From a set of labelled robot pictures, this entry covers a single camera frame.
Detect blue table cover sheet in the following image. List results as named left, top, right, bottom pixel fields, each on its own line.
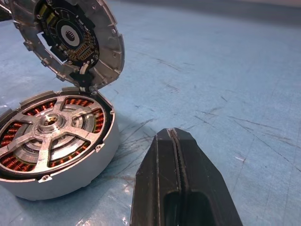
left=0, top=0, right=301, bottom=226

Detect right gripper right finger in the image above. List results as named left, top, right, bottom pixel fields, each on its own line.
left=172, top=128, right=244, bottom=226

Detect round metal motor lid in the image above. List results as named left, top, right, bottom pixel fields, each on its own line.
left=10, top=0, right=126, bottom=92

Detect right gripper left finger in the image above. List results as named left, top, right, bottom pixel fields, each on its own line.
left=130, top=128, right=184, bottom=226

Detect round grey motor housing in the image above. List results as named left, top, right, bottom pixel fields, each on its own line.
left=0, top=86, right=119, bottom=201

